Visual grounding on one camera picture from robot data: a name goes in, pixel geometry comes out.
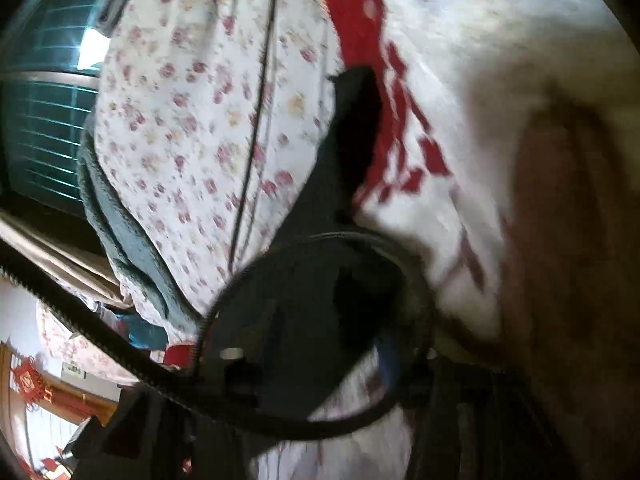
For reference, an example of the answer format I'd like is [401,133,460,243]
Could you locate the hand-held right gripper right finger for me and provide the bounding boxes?
[376,339,566,480]

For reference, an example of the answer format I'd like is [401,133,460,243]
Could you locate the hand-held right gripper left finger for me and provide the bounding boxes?
[75,344,262,480]

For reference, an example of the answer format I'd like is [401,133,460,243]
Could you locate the black pants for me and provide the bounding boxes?
[210,64,437,423]

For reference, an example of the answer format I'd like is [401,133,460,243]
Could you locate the blue cloth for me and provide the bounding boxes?
[114,309,168,352]

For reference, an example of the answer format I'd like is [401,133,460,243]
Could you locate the brown wooden door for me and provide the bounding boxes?
[0,342,121,461]

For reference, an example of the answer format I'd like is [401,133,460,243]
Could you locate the grey-teal fleece blanket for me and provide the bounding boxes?
[77,0,207,347]

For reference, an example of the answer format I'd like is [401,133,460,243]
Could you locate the beige curtain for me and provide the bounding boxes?
[0,209,128,308]

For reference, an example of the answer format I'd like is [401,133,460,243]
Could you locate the white floral bed sheet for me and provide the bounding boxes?
[35,0,362,386]

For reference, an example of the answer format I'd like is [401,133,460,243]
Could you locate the red and white blanket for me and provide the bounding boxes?
[252,0,616,480]

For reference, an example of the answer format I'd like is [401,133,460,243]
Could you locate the window with grille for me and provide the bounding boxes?
[0,0,112,212]

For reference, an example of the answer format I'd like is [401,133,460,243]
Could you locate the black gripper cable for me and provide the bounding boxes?
[0,230,442,436]

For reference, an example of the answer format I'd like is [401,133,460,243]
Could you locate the red knot wall ornament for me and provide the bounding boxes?
[10,354,55,405]

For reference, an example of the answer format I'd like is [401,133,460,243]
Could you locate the thin black cord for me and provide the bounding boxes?
[227,0,281,273]

